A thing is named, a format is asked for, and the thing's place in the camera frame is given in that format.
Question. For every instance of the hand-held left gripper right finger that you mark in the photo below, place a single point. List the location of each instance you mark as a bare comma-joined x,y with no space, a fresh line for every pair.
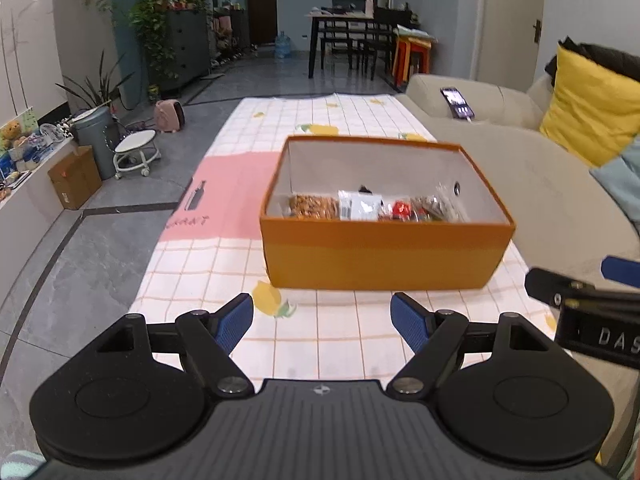
407,321

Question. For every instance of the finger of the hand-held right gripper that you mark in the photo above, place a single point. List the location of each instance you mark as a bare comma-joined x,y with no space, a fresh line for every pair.
622,272
545,282

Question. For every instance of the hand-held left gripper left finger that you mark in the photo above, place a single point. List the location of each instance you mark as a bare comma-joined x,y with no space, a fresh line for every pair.
235,321

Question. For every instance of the orange cardboard box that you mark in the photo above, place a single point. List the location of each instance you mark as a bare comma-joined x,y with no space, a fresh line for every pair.
380,255

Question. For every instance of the clear packet with red label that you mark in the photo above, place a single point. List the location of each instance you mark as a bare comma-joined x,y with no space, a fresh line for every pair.
397,211

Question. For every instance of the clear packet of dark snacks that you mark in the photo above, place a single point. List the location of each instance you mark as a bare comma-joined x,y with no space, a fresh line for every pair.
440,205

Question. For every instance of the white snack packet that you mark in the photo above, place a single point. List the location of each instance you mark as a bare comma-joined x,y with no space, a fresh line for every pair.
360,207

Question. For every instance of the brown crunchy snack packet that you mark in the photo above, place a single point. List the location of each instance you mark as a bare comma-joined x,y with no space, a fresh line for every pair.
312,206

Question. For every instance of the light blue cushion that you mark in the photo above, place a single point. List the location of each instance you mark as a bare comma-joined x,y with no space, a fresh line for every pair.
625,185

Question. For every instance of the beige sofa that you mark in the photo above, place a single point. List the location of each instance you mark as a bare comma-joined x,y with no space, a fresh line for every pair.
540,185

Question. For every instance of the checked picnic mat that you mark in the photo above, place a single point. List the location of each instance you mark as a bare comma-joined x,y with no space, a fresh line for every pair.
225,220

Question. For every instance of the yellow cushion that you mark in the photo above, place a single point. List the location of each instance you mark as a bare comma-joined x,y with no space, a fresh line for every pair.
590,105

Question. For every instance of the smartphone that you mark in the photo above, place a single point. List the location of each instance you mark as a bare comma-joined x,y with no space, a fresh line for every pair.
457,104

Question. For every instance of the white round stool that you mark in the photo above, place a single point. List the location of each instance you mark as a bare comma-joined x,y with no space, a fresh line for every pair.
135,147

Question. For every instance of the brown cardboard carton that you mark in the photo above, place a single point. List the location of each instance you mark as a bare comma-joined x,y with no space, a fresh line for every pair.
75,177

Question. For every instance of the dark cloth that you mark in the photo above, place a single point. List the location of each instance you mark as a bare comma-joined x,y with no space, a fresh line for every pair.
600,57

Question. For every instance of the grey trash bin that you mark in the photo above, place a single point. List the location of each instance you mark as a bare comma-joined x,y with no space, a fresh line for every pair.
97,135

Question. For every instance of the white low cabinet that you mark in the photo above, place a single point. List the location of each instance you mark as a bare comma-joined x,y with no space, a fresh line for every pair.
30,195

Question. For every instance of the small potted plant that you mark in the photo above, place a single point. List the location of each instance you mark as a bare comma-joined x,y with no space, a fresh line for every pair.
153,93

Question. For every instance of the teal striped clothing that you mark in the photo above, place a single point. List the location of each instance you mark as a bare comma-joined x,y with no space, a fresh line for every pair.
17,465

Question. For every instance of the row of small ornaments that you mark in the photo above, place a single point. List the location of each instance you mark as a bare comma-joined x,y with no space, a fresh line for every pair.
52,132

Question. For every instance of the orange plastic stools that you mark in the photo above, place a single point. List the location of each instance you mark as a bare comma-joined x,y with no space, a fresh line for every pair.
410,57

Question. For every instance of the spiky potted plant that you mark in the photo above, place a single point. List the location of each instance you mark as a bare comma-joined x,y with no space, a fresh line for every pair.
95,87

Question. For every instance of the grey drawer cabinet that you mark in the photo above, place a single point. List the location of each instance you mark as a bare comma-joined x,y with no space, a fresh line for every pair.
187,50

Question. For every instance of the blue water jug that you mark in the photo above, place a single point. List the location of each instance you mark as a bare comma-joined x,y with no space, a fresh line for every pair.
283,46

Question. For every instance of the shoe rack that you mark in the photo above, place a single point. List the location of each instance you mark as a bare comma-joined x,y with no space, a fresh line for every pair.
230,35

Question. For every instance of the dark dining bench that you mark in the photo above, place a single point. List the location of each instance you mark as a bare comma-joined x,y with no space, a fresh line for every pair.
350,40

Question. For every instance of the teddy bear picture card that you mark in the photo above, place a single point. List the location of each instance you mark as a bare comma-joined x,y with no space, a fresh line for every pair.
17,130

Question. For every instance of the leafy green plant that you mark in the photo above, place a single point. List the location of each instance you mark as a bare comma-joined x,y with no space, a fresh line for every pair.
150,30

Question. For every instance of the dark dining table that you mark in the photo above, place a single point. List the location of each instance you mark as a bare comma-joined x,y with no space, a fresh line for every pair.
345,19

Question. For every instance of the dark wooden door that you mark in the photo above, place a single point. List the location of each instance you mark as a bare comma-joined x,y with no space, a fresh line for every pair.
261,7

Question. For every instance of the pink bottle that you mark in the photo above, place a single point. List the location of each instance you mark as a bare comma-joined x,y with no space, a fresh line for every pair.
370,6

